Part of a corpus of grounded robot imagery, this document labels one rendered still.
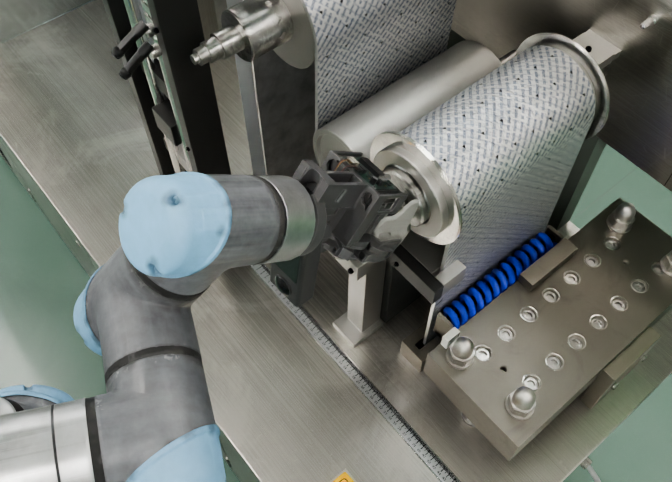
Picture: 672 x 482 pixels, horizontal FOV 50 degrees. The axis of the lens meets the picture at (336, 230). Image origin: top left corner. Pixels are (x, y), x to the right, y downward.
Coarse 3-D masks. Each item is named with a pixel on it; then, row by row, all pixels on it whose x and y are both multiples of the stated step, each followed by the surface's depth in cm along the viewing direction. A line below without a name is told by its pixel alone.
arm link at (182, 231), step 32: (128, 192) 52; (160, 192) 50; (192, 192) 51; (224, 192) 53; (256, 192) 56; (128, 224) 52; (160, 224) 50; (192, 224) 50; (224, 224) 52; (256, 224) 55; (128, 256) 52; (160, 256) 50; (192, 256) 51; (224, 256) 53; (256, 256) 57; (192, 288) 56
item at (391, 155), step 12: (576, 60) 85; (384, 156) 80; (396, 156) 78; (408, 156) 77; (384, 168) 82; (408, 168) 77; (420, 168) 76; (420, 180) 77; (432, 180) 76; (432, 192) 76; (432, 204) 77; (444, 204) 77; (432, 216) 79; (444, 216) 78; (420, 228) 83; (432, 228) 80; (444, 228) 80
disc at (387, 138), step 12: (384, 132) 79; (396, 132) 78; (372, 144) 83; (384, 144) 81; (396, 144) 79; (408, 144) 76; (372, 156) 85; (420, 156) 76; (432, 168) 75; (444, 180) 75; (444, 192) 76; (456, 204) 76; (456, 216) 77; (456, 228) 78; (432, 240) 84; (444, 240) 82
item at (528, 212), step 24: (552, 168) 89; (528, 192) 89; (552, 192) 96; (504, 216) 89; (528, 216) 96; (456, 240) 83; (480, 240) 89; (504, 240) 96; (528, 240) 105; (480, 264) 96; (456, 288) 96; (432, 312) 97
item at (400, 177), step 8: (392, 168) 79; (400, 168) 79; (392, 176) 79; (400, 176) 78; (408, 176) 78; (400, 184) 78; (408, 184) 77; (416, 184) 78; (400, 192) 80; (408, 192) 78; (416, 192) 77; (408, 200) 79; (424, 200) 78; (400, 208) 82; (424, 208) 78; (416, 216) 80; (424, 216) 79; (416, 224) 81
